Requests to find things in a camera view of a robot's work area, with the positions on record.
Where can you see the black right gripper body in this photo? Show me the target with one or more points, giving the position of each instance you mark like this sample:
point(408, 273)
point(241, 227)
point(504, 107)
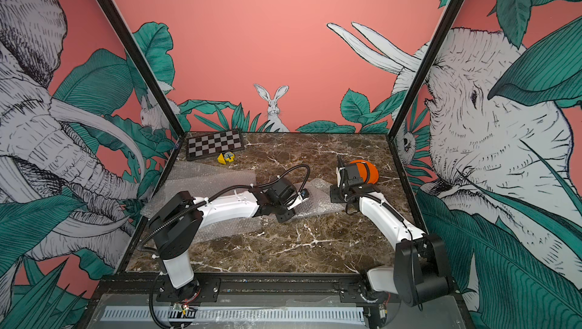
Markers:
point(339, 194)

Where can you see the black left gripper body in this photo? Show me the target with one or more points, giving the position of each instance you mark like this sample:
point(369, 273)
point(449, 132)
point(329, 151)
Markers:
point(283, 212)

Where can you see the orange dinner plate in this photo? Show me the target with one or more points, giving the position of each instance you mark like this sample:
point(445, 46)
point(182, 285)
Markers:
point(367, 171)

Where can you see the bubble plate bundle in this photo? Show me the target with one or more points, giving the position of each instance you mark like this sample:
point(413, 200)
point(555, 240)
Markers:
point(318, 202)

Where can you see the pink bubble bundle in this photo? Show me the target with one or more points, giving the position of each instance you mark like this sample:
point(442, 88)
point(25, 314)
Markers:
point(210, 231)

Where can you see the clear bubble wrap sheet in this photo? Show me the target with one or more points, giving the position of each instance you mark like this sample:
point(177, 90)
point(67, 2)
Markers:
point(191, 172)

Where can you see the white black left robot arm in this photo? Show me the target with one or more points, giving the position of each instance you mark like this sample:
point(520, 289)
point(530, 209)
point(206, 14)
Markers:
point(174, 227)

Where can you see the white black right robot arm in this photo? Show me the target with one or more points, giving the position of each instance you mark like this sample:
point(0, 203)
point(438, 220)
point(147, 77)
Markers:
point(421, 270)

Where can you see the small yellow toy block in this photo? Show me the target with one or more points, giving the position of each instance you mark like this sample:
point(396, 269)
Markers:
point(226, 158)

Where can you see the black white chessboard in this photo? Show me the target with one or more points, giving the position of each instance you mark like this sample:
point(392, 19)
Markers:
point(214, 144)

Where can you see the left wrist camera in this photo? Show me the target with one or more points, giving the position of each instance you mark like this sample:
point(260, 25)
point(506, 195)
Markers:
point(303, 196)

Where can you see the white slotted cable duct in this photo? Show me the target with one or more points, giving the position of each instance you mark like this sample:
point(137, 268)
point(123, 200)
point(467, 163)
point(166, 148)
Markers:
point(341, 315)

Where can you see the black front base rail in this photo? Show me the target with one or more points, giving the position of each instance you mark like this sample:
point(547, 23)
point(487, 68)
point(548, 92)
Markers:
point(209, 287)

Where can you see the black left frame post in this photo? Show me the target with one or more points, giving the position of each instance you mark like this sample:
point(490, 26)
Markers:
point(120, 27)

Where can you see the black frame post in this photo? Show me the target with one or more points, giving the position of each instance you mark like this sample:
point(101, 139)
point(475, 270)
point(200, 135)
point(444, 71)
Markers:
point(450, 14)
point(120, 27)

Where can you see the black right frame post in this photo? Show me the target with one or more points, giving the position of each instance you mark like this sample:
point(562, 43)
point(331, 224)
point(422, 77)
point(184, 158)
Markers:
point(450, 14)

